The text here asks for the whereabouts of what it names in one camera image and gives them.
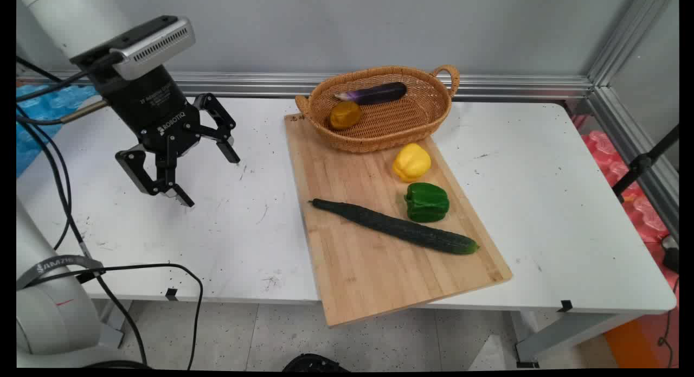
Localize short aluminium frame rail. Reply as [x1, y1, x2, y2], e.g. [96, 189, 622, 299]
[588, 86, 679, 242]

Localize dark green cucumber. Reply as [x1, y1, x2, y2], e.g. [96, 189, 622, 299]
[309, 198, 480, 255]

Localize black tripod stand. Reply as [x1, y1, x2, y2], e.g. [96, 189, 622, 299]
[612, 125, 679, 204]

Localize woven wicker basket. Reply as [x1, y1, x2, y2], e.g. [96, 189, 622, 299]
[294, 65, 461, 154]

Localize red bubble wrap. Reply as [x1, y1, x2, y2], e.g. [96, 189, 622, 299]
[572, 115, 673, 245]

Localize purple eggplant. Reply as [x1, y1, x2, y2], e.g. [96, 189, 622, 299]
[333, 82, 408, 106]

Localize black round object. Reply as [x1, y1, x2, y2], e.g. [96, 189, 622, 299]
[282, 354, 350, 372]

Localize long black cable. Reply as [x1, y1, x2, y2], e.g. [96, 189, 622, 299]
[16, 106, 148, 367]

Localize looping black cable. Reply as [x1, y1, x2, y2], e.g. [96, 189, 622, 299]
[24, 263, 204, 370]

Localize upright aluminium frame post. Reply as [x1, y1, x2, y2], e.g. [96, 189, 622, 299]
[587, 0, 659, 87]

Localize black camera cable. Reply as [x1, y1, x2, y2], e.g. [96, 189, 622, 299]
[16, 54, 117, 102]

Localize silver black wrist camera box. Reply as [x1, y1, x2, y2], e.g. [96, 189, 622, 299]
[69, 15, 196, 82]

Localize yellow bell pepper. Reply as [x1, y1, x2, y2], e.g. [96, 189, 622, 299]
[392, 143, 432, 183]

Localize green bell pepper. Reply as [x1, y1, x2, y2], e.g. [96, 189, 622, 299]
[404, 182, 451, 223]

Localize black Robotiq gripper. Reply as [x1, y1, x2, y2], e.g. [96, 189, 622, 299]
[88, 65, 241, 208]

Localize bamboo cutting board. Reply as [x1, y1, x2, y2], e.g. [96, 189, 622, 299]
[284, 112, 513, 329]

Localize grey angled table leg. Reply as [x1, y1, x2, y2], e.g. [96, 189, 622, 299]
[512, 311, 643, 368]

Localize orange-brown round vegetable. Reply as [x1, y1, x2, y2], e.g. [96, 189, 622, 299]
[329, 101, 363, 131]

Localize black cable with brass connector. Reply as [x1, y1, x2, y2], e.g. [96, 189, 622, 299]
[16, 98, 109, 127]

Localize blue plastic sheet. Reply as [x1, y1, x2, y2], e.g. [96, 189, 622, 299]
[16, 84, 101, 177]

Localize grey straight table leg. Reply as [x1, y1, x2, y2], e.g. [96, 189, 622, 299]
[97, 299, 136, 349]

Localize long aluminium frame rail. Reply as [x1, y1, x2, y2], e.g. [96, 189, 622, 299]
[16, 71, 594, 101]

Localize grey velcro strap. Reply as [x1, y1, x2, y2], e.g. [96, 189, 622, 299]
[16, 255, 105, 290]

